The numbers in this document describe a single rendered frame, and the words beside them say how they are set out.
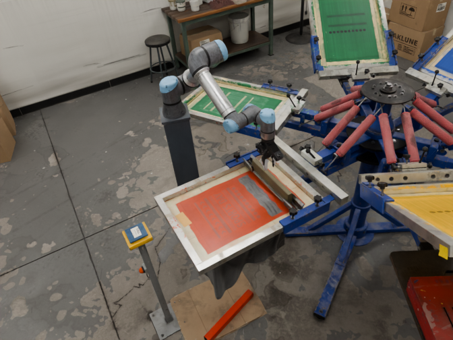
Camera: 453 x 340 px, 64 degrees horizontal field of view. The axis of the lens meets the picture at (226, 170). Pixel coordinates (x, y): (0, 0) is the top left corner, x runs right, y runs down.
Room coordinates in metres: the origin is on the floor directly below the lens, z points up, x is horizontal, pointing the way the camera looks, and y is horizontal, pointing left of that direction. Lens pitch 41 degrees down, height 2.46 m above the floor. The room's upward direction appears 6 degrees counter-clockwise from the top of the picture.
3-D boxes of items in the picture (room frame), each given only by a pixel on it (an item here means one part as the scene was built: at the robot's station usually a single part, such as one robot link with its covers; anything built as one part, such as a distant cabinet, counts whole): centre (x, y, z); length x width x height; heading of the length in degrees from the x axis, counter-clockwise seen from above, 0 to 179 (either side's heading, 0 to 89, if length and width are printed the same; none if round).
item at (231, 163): (1.77, -0.14, 0.98); 0.30 x 0.05 x 0.07; 116
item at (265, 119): (1.53, -0.23, 1.42); 0.09 x 0.08 x 0.11; 35
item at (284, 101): (2.38, -0.25, 1.05); 1.08 x 0.61 x 0.23; 56
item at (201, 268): (1.41, -0.05, 0.97); 0.79 x 0.58 x 0.04; 116
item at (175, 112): (2.05, 0.30, 1.25); 0.15 x 0.15 x 0.10
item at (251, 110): (1.60, -0.16, 1.42); 0.11 x 0.11 x 0.08; 35
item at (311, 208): (1.27, -0.39, 0.98); 0.30 x 0.05 x 0.07; 116
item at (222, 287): (1.20, -0.09, 0.74); 0.46 x 0.04 x 0.42; 116
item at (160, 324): (1.28, 0.51, 0.48); 0.22 x 0.22 x 0.96; 26
